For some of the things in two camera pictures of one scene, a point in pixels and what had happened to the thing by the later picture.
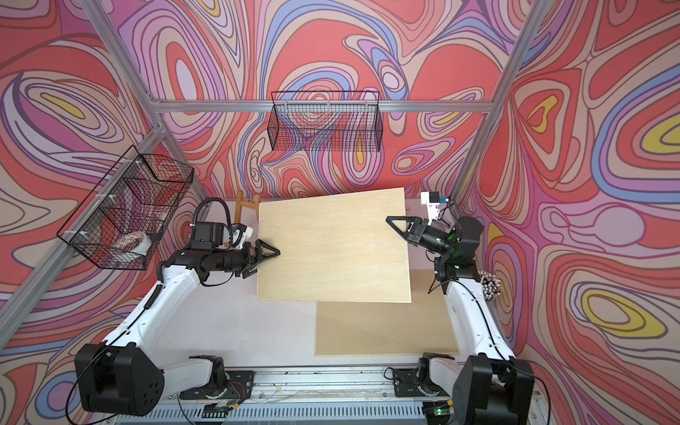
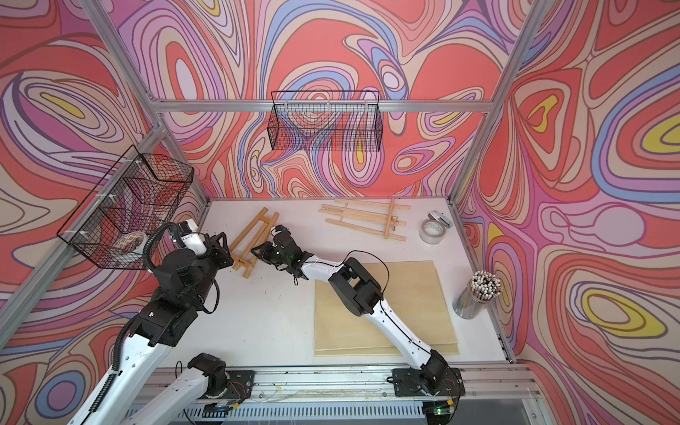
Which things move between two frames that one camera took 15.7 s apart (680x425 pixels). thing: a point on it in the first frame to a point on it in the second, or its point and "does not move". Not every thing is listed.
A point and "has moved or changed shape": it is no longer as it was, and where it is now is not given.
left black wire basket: (122, 218) does not move
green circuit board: (218, 410) does not move
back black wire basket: (326, 121) does not move
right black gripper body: (434, 239) to (280, 258)
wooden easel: (247, 204) has moved or changed shape
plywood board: (337, 248) to (411, 289)
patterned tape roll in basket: (136, 242) does not move
